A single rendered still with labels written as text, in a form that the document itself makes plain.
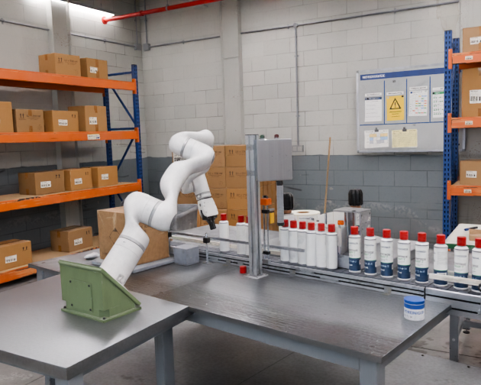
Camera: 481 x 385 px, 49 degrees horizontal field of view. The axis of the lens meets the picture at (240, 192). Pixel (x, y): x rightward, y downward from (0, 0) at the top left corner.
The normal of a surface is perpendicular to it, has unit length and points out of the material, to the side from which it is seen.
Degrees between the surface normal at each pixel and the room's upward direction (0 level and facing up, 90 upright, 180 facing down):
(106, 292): 90
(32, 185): 90
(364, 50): 90
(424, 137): 90
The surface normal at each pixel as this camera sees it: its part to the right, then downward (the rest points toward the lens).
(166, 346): 0.76, 0.04
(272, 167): 0.26, 0.10
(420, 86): -0.50, 0.11
